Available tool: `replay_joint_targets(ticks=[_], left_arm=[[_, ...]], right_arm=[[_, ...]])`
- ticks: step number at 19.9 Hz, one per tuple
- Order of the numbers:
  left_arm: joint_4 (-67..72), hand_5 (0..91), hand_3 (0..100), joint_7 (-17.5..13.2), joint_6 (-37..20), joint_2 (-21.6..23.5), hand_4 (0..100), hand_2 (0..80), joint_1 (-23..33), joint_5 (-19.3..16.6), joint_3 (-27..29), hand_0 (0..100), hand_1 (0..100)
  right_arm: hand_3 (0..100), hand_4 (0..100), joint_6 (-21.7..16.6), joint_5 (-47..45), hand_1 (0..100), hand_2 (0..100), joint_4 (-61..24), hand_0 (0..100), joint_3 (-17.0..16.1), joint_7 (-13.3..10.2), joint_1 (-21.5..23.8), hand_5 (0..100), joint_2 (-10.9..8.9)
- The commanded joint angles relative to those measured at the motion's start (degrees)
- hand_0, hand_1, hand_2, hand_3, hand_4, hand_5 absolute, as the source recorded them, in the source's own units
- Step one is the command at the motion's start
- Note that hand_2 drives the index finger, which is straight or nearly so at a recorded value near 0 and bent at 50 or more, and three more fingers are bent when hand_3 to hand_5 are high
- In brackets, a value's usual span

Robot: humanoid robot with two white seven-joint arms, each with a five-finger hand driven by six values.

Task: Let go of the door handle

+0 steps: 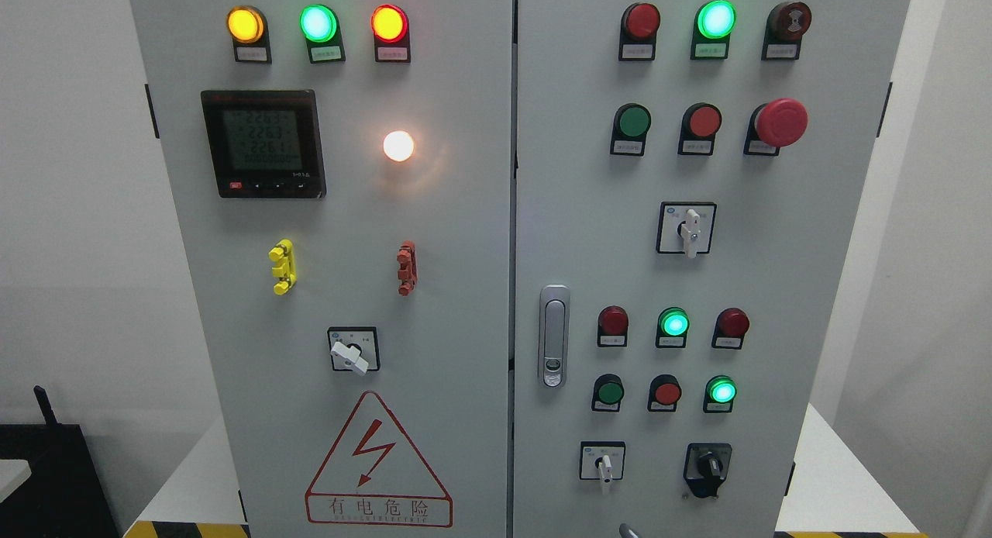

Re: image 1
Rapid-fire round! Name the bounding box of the red indicator light top right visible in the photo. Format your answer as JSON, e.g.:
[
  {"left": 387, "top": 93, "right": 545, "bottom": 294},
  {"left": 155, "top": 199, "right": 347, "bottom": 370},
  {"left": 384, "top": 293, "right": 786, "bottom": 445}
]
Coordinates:
[{"left": 618, "top": 2, "right": 660, "bottom": 62}]

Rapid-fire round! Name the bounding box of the grey right cabinet door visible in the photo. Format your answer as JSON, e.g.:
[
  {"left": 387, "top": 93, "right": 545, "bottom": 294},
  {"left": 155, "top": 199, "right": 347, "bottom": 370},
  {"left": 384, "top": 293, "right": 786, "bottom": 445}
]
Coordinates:
[{"left": 511, "top": 0, "right": 910, "bottom": 537}]

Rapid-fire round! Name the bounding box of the white selector switch left door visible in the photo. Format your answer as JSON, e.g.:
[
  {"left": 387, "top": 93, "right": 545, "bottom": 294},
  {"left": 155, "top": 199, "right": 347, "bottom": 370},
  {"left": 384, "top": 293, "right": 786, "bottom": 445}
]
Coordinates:
[{"left": 327, "top": 326, "right": 381, "bottom": 375}]

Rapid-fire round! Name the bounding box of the white selector switch upper right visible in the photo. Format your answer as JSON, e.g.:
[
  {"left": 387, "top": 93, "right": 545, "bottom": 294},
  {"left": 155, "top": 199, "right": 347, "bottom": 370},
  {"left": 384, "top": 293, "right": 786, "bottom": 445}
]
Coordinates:
[{"left": 656, "top": 202, "right": 717, "bottom": 258}]

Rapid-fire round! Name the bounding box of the green lit button lower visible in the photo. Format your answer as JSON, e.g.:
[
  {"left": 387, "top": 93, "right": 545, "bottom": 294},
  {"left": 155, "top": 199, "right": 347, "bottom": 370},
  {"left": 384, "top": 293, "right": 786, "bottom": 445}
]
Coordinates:
[{"left": 702, "top": 374, "right": 738, "bottom": 413}]

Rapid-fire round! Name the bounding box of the red push button lower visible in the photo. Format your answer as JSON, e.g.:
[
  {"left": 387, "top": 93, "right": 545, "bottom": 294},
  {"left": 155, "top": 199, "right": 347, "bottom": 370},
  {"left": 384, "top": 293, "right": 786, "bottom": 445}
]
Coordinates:
[{"left": 647, "top": 374, "right": 683, "bottom": 413}]

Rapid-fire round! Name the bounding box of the black rotary knob switch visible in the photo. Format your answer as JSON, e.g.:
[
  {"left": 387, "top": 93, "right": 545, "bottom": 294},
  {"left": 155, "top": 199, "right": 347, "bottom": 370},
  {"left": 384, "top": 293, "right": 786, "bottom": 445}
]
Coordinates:
[{"left": 683, "top": 443, "right": 732, "bottom": 498}]

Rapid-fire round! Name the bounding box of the dark red indicator light left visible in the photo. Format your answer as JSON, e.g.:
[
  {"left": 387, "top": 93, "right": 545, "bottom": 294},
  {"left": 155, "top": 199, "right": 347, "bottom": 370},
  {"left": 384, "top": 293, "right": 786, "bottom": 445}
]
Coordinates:
[{"left": 598, "top": 305, "right": 629, "bottom": 347}]

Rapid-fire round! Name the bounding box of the red emergency stop button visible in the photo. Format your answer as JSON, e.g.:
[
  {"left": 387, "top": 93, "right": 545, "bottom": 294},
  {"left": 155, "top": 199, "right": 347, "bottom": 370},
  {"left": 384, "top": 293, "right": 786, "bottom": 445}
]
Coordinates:
[{"left": 743, "top": 98, "right": 809, "bottom": 157}]

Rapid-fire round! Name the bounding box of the green push button upper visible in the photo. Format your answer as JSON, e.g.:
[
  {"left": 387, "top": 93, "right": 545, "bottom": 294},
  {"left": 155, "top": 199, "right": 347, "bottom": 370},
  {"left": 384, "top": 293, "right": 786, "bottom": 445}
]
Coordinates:
[{"left": 610, "top": 103, "right": 652, "bottom": 157}]

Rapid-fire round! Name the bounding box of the white selector switch lower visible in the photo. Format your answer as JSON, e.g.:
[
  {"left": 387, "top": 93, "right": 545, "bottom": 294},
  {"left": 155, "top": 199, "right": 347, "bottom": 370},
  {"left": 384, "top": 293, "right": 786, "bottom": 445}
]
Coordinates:
[{"left": 580, "top": 440, "right": 626, "bottom": 495}]

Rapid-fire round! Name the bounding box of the green indicator light top right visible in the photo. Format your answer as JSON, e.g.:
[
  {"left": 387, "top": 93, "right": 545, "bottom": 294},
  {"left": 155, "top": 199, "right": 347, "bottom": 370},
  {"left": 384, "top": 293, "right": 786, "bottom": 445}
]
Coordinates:
[{"left": 690, "top": 0, "right": 737, "bottom": 60}]

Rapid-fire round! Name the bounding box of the green indicator light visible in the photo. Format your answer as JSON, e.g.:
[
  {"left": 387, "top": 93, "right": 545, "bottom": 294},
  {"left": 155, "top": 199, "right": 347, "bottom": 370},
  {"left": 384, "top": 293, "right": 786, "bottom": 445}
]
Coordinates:
[
  {"left": 690, "top": 0, "right": 737, "bottom": 60},
  {"left": 300, "top": 4, "right": 345, "bottom": 64},
  {"left": 655, "top": 306, "right": 690, "bottom": 350}
]

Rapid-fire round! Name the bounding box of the green push button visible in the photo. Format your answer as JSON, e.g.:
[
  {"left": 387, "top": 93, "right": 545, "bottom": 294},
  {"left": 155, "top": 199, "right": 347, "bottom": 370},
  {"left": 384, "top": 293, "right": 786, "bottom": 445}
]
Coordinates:
[
  {"left": 610, "top": 103, "right": 652, "bottom": 157},
  {"left": 591, "top": 374, "right": 625, "bottom": 412}
]

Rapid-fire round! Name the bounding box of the dark red buzzer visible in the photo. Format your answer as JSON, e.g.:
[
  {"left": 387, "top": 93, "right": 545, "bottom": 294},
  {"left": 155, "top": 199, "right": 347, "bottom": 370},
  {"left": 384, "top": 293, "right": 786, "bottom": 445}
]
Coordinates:
[{"left": 761, "top": 2, "right": 812, "bottom": 61}]

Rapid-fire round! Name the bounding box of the green indicator light middle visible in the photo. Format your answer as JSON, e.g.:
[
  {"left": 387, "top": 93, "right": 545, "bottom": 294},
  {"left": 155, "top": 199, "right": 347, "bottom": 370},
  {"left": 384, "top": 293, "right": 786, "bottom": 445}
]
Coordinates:
[{"left": 655, "top": 306, "right": 690, "bottom": 350}]

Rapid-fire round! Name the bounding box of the grey left cabinet door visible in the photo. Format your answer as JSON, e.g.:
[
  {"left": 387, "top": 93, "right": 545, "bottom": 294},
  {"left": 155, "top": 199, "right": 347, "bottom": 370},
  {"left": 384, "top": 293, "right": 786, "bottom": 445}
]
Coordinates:
[{"left": 130, "top": 0, "right": 513, "bottom": 537}]

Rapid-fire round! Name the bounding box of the white selector switch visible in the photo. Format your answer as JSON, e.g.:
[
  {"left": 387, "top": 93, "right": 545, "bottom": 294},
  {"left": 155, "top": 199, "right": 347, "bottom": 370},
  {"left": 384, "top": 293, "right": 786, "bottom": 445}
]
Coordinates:
[
  {"left": 580, "top": 440, "right": 626, "bottom": 495},
  {"left": 656, "top": 202, "right": 717, "bottom": 258}
]

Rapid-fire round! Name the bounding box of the green indicator light top left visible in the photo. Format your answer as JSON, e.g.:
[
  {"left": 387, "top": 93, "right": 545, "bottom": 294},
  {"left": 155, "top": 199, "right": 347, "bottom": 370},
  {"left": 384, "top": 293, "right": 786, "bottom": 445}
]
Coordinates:
[{"left": 300, "top": 4, "right": 345, "bottom": 64}]

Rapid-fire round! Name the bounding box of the white glowing indicator light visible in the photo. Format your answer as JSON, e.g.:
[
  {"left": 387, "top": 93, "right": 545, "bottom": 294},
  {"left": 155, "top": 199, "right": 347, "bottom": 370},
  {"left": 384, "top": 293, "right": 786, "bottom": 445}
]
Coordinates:
[{"left": 382, "top": 129, "right": 415, "bottom": 163}]

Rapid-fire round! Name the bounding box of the dark red indicator light right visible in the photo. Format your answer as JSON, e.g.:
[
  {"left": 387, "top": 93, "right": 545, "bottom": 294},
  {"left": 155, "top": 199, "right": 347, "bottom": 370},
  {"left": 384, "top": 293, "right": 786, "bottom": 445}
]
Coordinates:
[{"left": 711, "top": 308, "right": 750, "bottom": 350}]

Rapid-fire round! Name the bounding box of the red indicator light top left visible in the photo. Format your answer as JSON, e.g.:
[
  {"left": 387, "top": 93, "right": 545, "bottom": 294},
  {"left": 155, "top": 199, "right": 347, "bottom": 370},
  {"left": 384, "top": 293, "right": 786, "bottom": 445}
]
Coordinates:
[{"left": 370, "top": 4, "right": 411, "bottom": 64}]

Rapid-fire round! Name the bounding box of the dark red indicator light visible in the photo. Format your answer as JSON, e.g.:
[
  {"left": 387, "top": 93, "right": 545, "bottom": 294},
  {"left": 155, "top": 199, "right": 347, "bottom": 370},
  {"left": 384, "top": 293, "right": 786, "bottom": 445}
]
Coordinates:
[
  {"left": 598, "top": 305, "right": 629, "bottom": 347},
  {"left": 711, "top": 308, "right": 750, "bottom": 350}
]

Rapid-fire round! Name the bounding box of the black digital power meter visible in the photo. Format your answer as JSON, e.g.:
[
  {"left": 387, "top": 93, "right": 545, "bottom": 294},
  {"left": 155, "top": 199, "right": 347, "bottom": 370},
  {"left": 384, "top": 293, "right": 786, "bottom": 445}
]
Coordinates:
[{"left": 201, "top": 89, "right": 326, "bottom": 199}]

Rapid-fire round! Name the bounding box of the grey cabinet door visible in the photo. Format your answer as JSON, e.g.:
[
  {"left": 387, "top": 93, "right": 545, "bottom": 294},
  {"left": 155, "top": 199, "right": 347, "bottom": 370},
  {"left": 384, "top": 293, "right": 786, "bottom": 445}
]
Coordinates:
[
  {"left": 511, "top": 0, "right": 910, "bottom": 537},
  {"left": 130, "top": 0, "right": 513, "bottom": 537}
]

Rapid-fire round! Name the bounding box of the yellow indicator light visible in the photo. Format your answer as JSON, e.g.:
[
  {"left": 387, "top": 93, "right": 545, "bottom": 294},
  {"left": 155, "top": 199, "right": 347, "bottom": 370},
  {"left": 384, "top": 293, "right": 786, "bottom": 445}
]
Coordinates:
[{"left": 226, "top": 5, "right": 270, "bottom": 64}]

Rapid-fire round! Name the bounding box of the silver door handle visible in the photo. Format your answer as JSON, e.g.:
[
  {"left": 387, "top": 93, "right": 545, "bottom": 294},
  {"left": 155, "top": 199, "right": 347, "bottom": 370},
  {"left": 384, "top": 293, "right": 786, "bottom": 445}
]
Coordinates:
[{"left": 538, "top": 285, "right": 570, "bottom": 388}]

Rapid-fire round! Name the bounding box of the green push button lower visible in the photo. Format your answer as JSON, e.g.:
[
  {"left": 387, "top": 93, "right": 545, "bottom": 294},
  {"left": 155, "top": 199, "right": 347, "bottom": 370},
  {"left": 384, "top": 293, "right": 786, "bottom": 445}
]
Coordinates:
[{"left": 591, "top": 374, "right": 625, "bottom": 412}]

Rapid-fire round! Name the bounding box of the red electrical warning sign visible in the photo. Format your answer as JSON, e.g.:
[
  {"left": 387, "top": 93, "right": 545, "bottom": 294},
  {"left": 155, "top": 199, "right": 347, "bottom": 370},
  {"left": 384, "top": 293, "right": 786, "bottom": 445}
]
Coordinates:
[{"left": 305, "top": 390, "right": 453, "bottom": 528}]

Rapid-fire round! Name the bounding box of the red push button upper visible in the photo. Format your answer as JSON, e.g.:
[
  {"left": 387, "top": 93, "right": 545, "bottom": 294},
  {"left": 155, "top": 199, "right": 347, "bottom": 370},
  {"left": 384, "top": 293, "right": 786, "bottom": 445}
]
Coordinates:
[{"left": 677, "top": 102, "right": 722, "bottom": 156}]

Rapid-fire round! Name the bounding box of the red push button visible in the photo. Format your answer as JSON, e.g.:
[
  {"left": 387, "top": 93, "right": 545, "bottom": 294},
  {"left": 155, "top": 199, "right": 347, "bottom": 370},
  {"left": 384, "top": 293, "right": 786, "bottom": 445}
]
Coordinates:
[
  {"left": 647, "top": 374, "right": 683, "bottom": 413},
  {"left": 677, "top": 102, "right": 722, "bottom": 156}
]

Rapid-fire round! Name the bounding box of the black box with antenna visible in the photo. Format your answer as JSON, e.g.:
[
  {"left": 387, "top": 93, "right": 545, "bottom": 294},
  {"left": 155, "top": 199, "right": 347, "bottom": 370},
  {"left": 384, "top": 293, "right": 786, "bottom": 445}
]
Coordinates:
[{"left": 1, "top": 385, "right": 119, "bottom": 537}]

